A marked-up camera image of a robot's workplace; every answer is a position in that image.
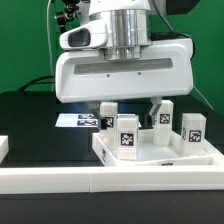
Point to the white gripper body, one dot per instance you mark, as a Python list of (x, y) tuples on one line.
[(83, 74)]

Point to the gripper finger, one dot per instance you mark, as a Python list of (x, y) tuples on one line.
[(103, 113), (151, 117)]

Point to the white square tabletop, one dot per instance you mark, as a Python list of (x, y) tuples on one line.
[(150, 154)]

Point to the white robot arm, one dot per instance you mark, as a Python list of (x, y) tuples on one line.
[(113, 55)]

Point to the AprilTag base sheet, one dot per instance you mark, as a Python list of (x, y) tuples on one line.
[(76, 120)]

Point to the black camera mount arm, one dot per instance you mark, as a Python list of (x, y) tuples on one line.
[(69, 13)]

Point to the white U-shaped obstacle wall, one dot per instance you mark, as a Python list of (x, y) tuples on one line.
[(109, 179)]

